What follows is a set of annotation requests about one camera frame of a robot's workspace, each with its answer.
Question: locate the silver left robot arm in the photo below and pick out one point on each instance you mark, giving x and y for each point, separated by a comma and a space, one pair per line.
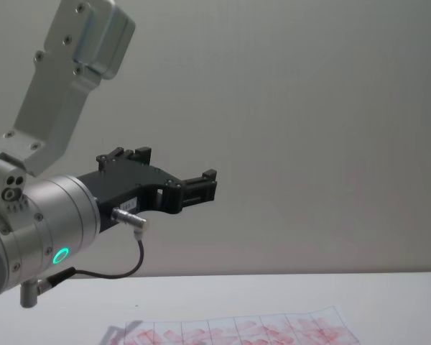
57, 205

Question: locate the white table cloth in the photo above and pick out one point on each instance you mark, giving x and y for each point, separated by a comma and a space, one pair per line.
309, 291

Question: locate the white sheet with red marks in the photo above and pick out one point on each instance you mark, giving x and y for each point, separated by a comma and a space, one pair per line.
255, 330

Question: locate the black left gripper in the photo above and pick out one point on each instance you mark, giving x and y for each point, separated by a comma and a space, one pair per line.
129, 179

